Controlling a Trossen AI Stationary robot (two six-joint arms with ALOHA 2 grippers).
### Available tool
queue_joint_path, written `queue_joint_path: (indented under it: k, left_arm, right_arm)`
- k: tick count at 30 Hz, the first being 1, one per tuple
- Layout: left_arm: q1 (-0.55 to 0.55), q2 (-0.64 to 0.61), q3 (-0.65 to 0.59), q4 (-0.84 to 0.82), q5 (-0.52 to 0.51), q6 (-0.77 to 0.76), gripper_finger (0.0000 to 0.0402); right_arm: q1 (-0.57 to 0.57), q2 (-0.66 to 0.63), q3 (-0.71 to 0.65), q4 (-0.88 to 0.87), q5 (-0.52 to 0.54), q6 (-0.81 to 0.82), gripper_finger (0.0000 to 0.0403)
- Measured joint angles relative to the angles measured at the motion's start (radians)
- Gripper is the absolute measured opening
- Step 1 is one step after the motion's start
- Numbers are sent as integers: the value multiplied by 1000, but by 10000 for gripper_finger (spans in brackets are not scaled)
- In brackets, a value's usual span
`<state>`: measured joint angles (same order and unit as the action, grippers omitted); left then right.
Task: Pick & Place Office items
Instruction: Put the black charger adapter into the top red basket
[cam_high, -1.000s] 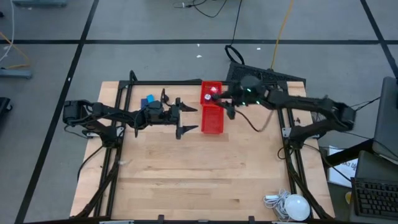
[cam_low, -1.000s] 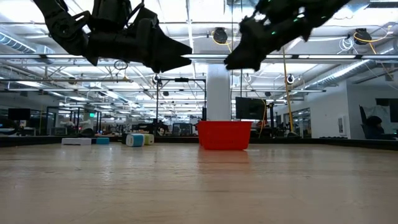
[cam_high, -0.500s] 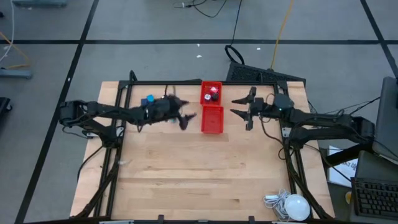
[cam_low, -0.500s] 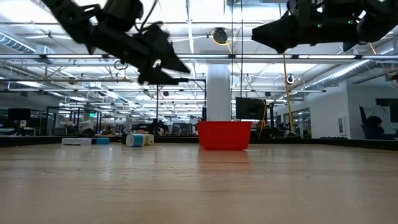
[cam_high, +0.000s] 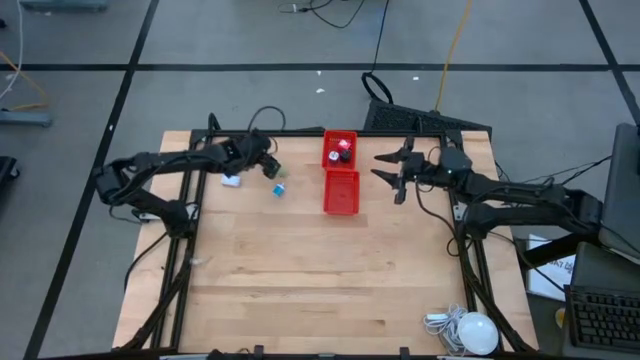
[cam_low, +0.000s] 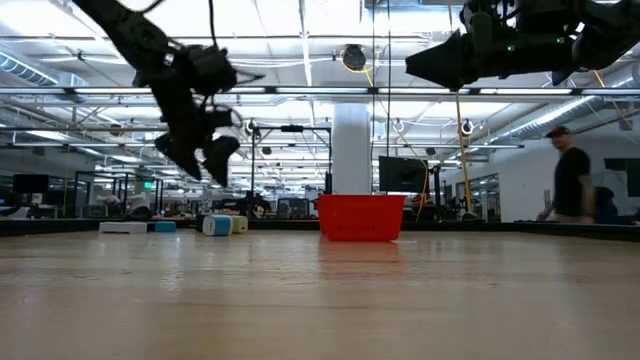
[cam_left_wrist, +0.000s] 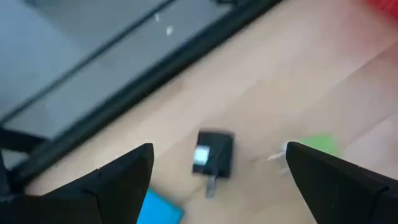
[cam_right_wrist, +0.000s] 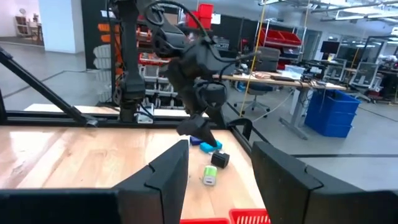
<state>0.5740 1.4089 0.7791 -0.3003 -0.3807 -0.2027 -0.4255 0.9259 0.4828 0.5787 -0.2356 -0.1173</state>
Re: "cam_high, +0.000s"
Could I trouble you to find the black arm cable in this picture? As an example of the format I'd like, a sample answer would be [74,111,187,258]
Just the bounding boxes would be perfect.
[247,105,287,136]
[414,179,467,259]

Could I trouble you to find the black caster foot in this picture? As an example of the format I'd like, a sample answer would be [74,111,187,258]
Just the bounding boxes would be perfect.
[0,155,21,182]

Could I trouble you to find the orange floor cable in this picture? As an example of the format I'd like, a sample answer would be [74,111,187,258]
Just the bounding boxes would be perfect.
[0,49,49,112]

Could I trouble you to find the grey laptop lid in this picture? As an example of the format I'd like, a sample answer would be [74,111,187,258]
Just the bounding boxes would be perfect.
[598,122,640,261]

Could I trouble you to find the white paper sheet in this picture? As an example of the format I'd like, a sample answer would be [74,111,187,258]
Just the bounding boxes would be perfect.
[525,233,576,303]

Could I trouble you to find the white round dome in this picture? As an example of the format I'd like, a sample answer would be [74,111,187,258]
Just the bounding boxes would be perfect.
[457,311,500,357]

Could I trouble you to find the black stand bar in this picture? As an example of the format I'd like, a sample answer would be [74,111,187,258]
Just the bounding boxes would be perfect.
[522,230,601,270]

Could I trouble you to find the black keyboard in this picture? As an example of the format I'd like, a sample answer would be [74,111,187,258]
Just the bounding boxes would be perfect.
[563,284,640,355]

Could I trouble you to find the black perforated computer case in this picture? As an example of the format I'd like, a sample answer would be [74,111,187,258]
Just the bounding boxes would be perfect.
[363,99,494,141]

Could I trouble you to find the grey floor bar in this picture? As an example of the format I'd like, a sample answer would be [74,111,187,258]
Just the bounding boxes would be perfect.
[0,109,53,129]
[18,0,109,13]

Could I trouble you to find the black white clamp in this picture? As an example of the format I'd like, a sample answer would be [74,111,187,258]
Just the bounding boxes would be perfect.
[131,207,165,223]

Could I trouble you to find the white floor cable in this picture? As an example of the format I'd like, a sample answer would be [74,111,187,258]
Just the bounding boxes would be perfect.
[0,0,25,101]

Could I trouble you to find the thin black floor cable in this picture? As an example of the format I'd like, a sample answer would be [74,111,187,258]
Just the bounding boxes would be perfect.
[278,0,366,30]

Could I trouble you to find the dark grey case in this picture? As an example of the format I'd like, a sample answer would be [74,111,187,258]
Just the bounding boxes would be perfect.
[569,241,640,296]

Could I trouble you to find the yellow floor cable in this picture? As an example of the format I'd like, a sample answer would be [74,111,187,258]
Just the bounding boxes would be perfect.
[433,0,474,114]

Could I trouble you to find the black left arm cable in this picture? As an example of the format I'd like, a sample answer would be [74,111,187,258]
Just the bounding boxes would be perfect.
[247,105,287,136]

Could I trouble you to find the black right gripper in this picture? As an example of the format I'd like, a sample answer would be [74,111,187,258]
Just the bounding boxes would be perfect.
[370,135,444,205]

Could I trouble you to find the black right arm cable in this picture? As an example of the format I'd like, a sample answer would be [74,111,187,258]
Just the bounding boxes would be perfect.
[414,179,467,259]

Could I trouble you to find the black looped floor cable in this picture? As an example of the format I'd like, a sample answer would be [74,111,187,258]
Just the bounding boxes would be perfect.
[360,0,395,106]

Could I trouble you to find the white cable bundle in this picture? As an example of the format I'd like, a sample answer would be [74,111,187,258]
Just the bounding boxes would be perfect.
[423,303,469,357]

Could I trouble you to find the black cables beside table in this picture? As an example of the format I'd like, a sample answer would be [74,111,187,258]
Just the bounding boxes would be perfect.
[494,154,614,202]

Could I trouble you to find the black aluminium table frame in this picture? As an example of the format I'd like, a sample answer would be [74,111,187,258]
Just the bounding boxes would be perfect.
[112,112,539,359]

